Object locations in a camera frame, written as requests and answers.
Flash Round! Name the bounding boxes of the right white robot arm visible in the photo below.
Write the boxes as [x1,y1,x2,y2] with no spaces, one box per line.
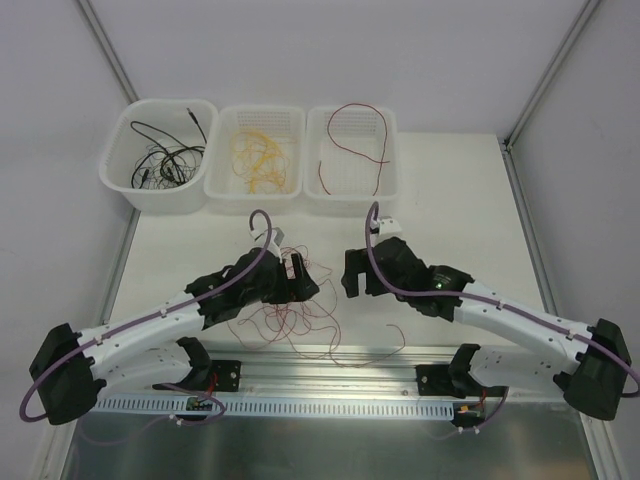
[341,237,631,421]

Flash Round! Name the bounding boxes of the thick red wire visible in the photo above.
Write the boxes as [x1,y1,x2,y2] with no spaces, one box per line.
[317,102,391,197]

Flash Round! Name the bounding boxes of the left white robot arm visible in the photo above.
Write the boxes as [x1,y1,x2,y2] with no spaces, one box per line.
[29,248,319,425]

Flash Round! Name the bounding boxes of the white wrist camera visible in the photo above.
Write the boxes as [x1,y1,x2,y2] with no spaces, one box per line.
[250,227,284,260]
[370,216,402,237]

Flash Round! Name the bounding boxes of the white slotted cable duct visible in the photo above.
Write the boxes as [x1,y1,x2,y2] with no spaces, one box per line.
[92,394,454,421]

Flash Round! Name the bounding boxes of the left aluminium frame post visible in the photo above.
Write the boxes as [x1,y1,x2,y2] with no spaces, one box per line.
[74,0,139,104]

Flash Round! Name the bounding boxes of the thin black wire bundle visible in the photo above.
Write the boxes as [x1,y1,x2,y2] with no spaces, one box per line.
[144,139,209,191]

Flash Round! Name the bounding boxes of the aluminium frame post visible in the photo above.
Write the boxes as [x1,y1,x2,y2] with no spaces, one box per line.
[499,0,603,314]
[74,0,139,104]

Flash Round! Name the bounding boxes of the thin coloured wires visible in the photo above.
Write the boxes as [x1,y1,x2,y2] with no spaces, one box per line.
[225,244,407,367]

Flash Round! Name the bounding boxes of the thin yellow wire bundle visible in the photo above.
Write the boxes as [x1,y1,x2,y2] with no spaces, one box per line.
[228,127,296,195]

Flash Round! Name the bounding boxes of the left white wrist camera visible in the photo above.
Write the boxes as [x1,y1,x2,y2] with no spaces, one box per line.
[250,227,284,260]

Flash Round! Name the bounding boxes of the black usb cable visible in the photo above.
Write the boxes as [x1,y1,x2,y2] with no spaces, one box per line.
[158,144,208,181]
[128,106,209,190]

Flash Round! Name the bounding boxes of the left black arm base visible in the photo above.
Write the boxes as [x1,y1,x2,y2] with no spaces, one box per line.
[208,359,242,393]

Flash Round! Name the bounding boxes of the white mesh basket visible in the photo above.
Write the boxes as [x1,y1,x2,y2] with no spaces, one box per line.
[303,102,401,217]
[204,104,306,214]

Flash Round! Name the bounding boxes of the left white solid basket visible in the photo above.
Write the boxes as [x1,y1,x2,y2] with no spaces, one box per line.
[99,99,219,214]

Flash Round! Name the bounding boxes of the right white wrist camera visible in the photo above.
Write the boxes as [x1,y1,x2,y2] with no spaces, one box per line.
[370,216,402,237]

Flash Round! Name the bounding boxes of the right white mesh basket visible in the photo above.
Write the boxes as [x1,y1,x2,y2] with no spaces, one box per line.
[303,102,401,217]

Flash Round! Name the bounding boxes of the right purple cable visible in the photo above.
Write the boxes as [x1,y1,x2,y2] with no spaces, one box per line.
[366,201,640,399]

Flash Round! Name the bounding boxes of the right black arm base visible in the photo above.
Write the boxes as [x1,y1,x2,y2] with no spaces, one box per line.
[415,364,456,397]

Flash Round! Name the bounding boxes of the middle white mesh basket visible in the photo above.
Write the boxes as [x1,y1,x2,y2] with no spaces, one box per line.
[204,104,306,214]

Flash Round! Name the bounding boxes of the aluminium mounting rail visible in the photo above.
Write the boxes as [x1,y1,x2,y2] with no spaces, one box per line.
[99,340,571,401]

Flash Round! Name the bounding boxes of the right aluminium frame post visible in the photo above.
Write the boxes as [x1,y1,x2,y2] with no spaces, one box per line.
[499,0,603,314]

